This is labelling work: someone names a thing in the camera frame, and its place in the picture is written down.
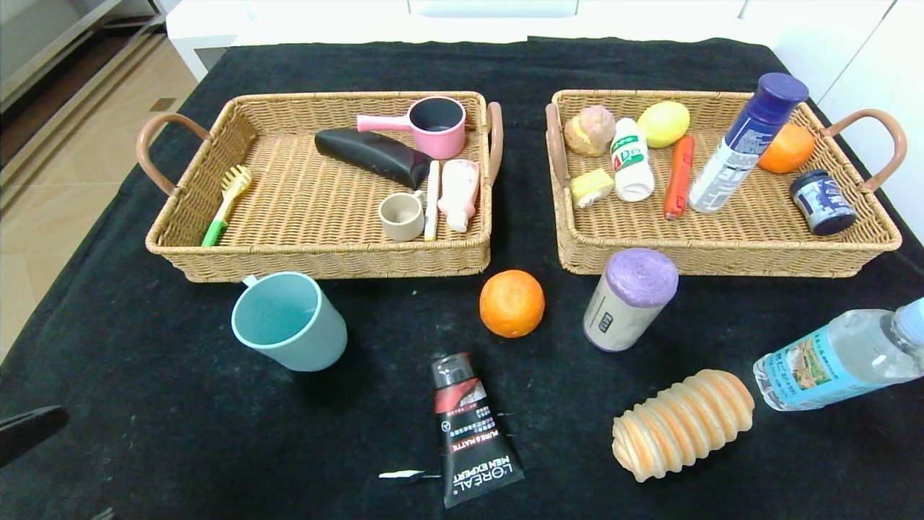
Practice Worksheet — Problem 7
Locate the cream puff bun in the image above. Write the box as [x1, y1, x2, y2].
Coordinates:
[563, 105, 616, 157]

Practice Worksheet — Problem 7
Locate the white low cabinet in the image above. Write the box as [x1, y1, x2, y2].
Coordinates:
[165, 0, 896, 82]

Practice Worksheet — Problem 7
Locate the dark blue jar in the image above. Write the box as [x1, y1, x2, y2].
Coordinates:
[789, 169, 859, 237]

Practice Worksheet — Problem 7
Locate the pink and white bottle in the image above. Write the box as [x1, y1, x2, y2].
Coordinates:
[437, 159, 480, 233]

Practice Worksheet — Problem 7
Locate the black L'Oreal tube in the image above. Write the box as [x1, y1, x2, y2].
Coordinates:
[431, 352, 526, 510]

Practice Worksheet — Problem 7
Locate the striped bread loaf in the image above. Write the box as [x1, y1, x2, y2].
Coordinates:
[611, 369, 756, 483]

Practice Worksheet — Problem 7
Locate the yellow cake slice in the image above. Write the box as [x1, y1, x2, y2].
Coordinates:
[570, 168, 616, 209]

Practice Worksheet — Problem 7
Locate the yellow lemon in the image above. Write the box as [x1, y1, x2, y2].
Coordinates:
[637, 101, 692, 149]

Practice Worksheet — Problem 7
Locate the yellow brush with green handle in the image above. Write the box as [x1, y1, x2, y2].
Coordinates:
[201, 165, 253, 248]

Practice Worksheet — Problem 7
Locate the blue and white spray can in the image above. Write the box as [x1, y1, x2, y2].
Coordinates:
[688, 72, 810, 214]

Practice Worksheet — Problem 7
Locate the wicker basket with brown handles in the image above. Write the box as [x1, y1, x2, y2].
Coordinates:
[136, 90, 504, 284]
[545, 89, 907, 279]

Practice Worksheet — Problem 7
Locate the clear water bottle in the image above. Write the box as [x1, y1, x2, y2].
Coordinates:
[753, 298, 924, 412]

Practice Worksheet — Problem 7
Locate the purple bag roll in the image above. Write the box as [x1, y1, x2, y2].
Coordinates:
[583, 248, 680, 353]

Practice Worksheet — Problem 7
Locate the orange red sausage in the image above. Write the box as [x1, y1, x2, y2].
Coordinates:
[663, 134, 695, 220]

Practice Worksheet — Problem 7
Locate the orange fruit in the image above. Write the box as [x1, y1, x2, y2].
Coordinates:
[479, 269, 546, 339]
[757, 123, 816, 174]

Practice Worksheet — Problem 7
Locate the white stick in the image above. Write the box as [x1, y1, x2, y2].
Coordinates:
[424, 160, 440, 242]

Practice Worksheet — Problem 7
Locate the white bottle with green label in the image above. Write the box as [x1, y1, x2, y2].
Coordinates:
[611, 118, 655, 203]

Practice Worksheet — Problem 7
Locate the teal mug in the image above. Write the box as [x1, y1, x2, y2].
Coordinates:
[231, 272, 348, 373]

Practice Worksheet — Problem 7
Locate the pink toy saucepan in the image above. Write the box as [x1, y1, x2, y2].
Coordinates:
[356, 96, 467, 160]

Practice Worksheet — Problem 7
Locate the small beige cup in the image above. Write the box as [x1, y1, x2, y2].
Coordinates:
[378, 190, 427, 242]

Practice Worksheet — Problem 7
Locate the black curved pouch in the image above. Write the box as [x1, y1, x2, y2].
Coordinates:
[315, 128, 432, 190]

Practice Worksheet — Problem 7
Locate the grey metal shelf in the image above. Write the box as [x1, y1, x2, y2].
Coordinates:
[0, 0, 165, 109]

